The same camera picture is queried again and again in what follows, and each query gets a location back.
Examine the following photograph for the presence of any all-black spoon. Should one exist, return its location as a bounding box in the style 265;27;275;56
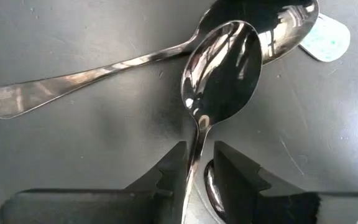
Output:
0;0;320;121
178;19;264;224

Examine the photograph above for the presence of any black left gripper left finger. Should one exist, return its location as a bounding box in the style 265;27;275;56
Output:
0;141;189;224

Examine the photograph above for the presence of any black table mat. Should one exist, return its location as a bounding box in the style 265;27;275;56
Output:
0;0;358;224

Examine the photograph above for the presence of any iridescent spoon teal handle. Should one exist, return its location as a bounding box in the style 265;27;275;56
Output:
298;12;352;63

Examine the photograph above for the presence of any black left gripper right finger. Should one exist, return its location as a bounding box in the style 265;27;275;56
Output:
213;141;358;224

